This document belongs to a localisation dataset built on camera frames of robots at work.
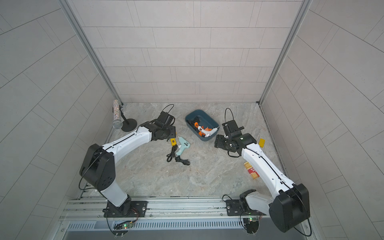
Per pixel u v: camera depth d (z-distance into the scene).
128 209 0.65
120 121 0.80
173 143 0.93
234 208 0.71
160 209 0.73
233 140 0.58
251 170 0.82
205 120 1.05
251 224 0.77
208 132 0.96
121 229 0.65
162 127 0.66
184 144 0.91
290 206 0.38
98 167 0.44
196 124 0.99
